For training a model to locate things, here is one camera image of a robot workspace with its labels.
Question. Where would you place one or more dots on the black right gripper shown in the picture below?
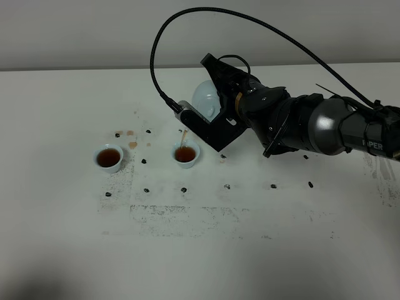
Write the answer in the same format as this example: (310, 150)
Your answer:
(239, 88)

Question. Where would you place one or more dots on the light blue porcelain teapot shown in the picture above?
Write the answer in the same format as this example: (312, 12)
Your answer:
(204, 98)

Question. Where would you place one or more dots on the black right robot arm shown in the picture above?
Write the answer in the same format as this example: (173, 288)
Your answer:
(285, 124)

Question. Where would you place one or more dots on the right light blue teacup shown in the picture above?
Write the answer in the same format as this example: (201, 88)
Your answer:
(185, 154)

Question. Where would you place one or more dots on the light blue teacup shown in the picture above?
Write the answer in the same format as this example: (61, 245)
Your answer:
(185, 154)
(109, 158)

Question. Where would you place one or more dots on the left light blue teacup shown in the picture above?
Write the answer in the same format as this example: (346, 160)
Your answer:
(109, 158)

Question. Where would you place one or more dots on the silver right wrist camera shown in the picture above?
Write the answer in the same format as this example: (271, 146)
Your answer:
(230, 125)

